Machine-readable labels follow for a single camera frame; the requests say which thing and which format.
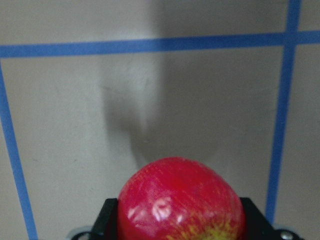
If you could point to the dark red apple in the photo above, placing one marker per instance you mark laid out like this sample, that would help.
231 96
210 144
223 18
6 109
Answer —
179 199

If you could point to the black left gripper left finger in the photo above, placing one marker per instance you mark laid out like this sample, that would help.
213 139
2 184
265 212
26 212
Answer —
105 224

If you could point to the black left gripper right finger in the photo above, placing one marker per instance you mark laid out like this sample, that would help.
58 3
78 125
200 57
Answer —
257 226

